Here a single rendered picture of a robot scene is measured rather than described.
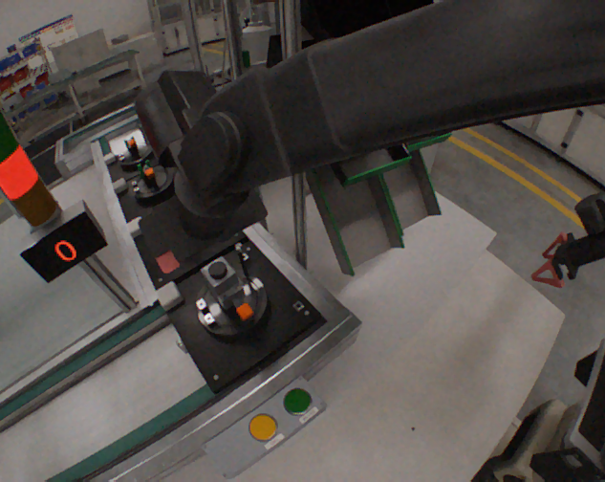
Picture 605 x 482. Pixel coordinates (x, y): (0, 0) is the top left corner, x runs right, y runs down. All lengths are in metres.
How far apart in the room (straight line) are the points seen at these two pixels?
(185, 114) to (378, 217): 0.47
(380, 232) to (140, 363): 0.57
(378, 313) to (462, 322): 0.21
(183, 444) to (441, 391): 0.50
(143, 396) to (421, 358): 0.58
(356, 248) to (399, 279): 0.21
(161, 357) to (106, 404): 0.16
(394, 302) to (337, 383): 0.23
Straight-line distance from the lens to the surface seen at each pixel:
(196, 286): 0.61
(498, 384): 0.73
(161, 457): 0.55
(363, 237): 0.58
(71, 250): 0.48
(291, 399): 0.49
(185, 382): 0.60
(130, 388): 0.65
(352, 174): 0.44
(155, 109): 0.24
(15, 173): 0.42
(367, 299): 0.69
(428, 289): 0.75
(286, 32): 0.41
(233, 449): 0.51
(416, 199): 0.70
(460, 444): 0.66
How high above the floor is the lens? 1.45
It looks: 49 degrees down
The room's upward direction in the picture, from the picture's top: 3 degrees counter-clockwise
